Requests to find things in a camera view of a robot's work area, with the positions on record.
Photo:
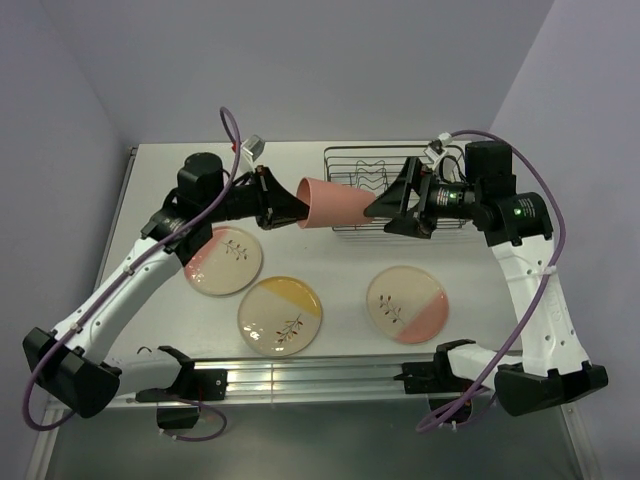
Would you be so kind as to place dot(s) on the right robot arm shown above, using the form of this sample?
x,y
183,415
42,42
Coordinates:
x,y
542,364

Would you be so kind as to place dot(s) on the aluminium table rail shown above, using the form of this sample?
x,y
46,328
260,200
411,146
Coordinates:
x,y
325,377

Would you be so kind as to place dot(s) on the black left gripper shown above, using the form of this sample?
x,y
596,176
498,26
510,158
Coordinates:
x,y
276,206

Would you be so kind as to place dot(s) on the wire dish rack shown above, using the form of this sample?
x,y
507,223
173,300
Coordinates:
x,y
374,167

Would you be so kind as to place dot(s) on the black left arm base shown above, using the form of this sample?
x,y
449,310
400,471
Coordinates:
x,y
196,385

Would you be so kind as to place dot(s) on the pink cup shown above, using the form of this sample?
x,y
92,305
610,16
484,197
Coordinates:
x,y
333,204

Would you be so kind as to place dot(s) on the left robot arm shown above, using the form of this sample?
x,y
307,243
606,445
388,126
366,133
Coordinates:
x,y
162,251

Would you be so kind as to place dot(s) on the pink cream plate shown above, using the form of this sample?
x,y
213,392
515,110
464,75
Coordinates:
x,y
229,262
407,304

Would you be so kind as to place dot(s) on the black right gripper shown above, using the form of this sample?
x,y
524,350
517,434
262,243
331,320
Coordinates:
x,y
393,203

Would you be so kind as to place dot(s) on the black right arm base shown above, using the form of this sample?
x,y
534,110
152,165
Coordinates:
x,y
420,378

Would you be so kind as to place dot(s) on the yellow cream plate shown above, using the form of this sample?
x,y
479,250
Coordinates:
x,y
279,316

